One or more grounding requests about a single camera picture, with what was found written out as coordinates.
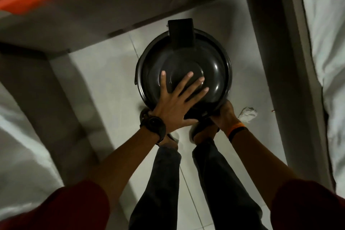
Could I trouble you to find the person's right hand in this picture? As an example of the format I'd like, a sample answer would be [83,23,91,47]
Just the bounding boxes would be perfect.
[210,100,244,131]

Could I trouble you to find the person's left hand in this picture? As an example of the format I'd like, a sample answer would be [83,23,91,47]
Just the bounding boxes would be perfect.
[150,70,210,133]

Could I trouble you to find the black round trash bin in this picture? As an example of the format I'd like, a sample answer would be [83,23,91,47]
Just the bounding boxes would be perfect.
[134,28,233,120]

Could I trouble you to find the black round bin lid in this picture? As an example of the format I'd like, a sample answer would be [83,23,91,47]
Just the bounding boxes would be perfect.
[140,33,229,112]

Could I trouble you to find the person's right forearm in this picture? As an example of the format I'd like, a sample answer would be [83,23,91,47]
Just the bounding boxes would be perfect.
[230,129,300,209]

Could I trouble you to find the person's left forearm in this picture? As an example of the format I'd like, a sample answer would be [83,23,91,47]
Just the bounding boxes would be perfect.
[86,126,165,209]

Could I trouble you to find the person's right black sandal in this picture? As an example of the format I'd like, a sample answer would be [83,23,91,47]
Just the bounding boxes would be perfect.
[189,118,220,143]

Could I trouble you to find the black wristwatch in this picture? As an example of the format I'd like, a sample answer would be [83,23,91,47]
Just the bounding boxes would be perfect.
[140,115,167,144]

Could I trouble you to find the orange and black wristband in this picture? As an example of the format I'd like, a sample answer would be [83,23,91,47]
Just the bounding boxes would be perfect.
[226,122,249,143]

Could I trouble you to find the black rectangular bin hinge cover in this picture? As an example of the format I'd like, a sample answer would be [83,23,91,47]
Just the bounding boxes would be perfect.
[168,18,196,50]

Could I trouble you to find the crumpled white paper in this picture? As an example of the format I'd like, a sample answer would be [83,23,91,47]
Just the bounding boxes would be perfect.
[238,107,258,124]

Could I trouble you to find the person's right leg dark jeans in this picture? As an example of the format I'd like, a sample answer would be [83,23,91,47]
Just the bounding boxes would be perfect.
[192,138,268,230]

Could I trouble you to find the person's leg dark jeans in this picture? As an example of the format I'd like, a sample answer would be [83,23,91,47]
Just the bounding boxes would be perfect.
[192,138,268,230]
[128,145,182,230]

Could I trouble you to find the person's left leg dark jeans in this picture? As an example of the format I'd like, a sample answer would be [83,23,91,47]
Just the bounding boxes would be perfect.
[128,145,182,230]

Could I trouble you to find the grey table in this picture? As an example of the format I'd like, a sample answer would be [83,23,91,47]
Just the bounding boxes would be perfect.
[0,0,246,56]

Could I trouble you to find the person's right red sleeve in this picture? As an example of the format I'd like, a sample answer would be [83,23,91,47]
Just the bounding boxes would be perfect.
[270,179,345,230]

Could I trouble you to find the person's red sleeve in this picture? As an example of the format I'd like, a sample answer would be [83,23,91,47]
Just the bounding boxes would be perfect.
[270,179,345,230]
[0,180,111,230]

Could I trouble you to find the white bed sheet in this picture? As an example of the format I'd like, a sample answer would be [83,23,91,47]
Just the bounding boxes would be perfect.
[296,0,345,198]
[0,81,64,222]

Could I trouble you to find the person's left red sleeve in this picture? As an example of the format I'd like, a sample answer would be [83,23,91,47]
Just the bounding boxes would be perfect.
[0,180,111,230]

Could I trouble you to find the grey bed frame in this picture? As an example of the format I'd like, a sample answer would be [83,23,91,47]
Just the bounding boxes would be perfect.
[0,42,100,188]
[241,0,336,191]

